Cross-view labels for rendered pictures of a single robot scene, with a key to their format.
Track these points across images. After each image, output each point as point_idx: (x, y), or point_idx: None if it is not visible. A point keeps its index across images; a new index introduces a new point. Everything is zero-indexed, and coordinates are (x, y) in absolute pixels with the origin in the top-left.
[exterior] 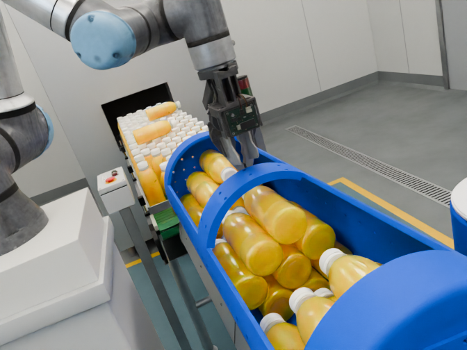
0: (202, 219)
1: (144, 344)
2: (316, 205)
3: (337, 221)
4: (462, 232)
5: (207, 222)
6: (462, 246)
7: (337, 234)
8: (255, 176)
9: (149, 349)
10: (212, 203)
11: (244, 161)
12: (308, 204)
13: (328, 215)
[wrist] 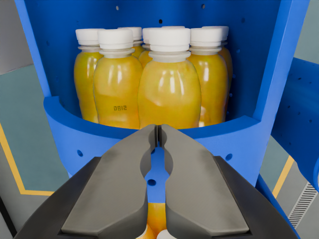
0: (48, 120)
1: (4, 19)
2: (258, 63)
3: (245, 114)
4: (317, 141)
5: (56, 146)
6: (307, 129)
7: (235, 108)
8: (156, 197)
9: (13, 8)
10: (65, 146)
11: (163, 139)
12: (260, 31)
13: (249, 94)
